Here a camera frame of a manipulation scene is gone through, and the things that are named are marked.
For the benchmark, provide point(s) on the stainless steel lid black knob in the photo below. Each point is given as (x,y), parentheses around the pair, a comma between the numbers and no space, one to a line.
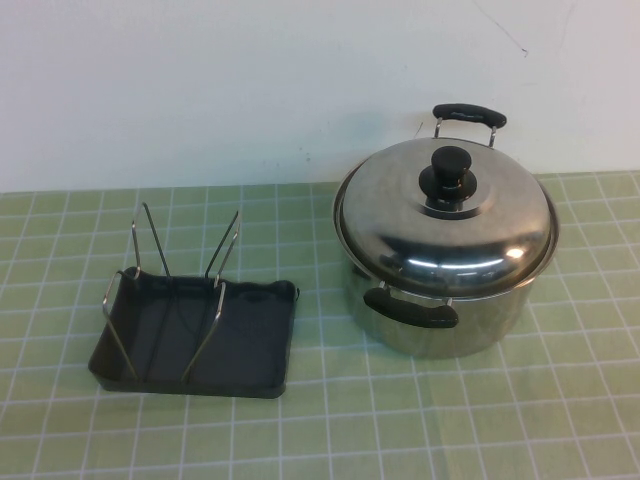
(400,220)

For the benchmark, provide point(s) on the green checkered tablecloth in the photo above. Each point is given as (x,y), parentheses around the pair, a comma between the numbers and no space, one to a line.
(450,425)

